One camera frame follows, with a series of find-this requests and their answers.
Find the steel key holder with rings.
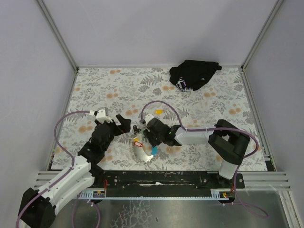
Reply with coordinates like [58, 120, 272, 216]
[131, 133, 157, 163]

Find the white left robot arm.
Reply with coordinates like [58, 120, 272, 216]
[15, 112, 131, 228]

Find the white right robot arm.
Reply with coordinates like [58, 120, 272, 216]
[143, 115, 250, 180]

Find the black key fob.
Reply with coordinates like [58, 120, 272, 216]
[133, 125, 140, 133]

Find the red key tag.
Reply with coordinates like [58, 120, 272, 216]
[134, 142, 143, 147]

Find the small yellow key tag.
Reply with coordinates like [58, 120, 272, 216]
[155, 109, 163, 114]

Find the floral patterned table mat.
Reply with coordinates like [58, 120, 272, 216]
[49, 67, 257, 171]

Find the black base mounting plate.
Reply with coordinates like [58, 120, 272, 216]
[91, 171, 234, 189]

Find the black cloth with logo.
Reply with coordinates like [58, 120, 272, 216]
[169, 60, 222, 92]

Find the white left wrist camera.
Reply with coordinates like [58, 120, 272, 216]
[89, 108, 113, 124]

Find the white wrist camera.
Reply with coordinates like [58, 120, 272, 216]
[89, 108, 113, 124]
[140, 114, 155, 125]

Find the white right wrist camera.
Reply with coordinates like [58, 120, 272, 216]
[140, 114, 155, 125]

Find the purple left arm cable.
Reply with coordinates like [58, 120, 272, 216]
[15, 110, 100, 228]

